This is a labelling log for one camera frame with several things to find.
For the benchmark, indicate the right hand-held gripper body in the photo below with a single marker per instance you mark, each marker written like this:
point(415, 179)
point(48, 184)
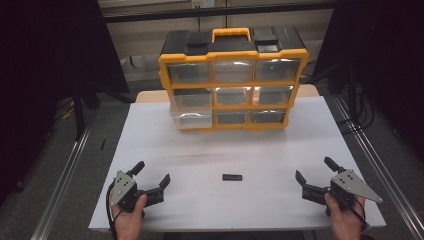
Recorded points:
point(351, 185)

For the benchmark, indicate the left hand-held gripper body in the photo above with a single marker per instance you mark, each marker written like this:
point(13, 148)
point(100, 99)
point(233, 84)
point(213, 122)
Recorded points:
point(124, 188)

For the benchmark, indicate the small black rectangular block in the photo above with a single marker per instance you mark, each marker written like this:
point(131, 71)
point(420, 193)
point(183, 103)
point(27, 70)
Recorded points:
point(232, 177)

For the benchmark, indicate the clear plastic drawer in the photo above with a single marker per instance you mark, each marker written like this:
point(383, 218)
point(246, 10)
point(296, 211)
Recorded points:
point(191, 99)
point(193, 120)

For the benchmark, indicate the yellow black drawer organizer cabinet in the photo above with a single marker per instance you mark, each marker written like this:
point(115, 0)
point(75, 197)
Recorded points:
point(233, 53)

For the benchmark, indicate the person's left hand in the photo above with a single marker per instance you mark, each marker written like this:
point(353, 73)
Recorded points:
point(129, 222)

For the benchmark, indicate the person's right hand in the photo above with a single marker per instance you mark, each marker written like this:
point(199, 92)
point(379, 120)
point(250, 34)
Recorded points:
point(346, 225)

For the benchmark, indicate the black stand leg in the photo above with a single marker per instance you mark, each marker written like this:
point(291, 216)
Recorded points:
point(78, 113)
point(352, 96)

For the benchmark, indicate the dark curtain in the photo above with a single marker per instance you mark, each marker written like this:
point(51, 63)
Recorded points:
point(383, 50)
point(40, 66)

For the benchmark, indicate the black horizontal bar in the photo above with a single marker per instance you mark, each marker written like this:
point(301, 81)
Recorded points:
point(200, 14)

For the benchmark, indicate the metal floor rail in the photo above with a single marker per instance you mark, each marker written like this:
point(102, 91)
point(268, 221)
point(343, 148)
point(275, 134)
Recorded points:
point(63, 186)
point(383, 166)

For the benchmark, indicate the white wall outlet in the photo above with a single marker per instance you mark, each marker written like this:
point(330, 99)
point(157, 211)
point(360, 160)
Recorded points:
point(202, 3)

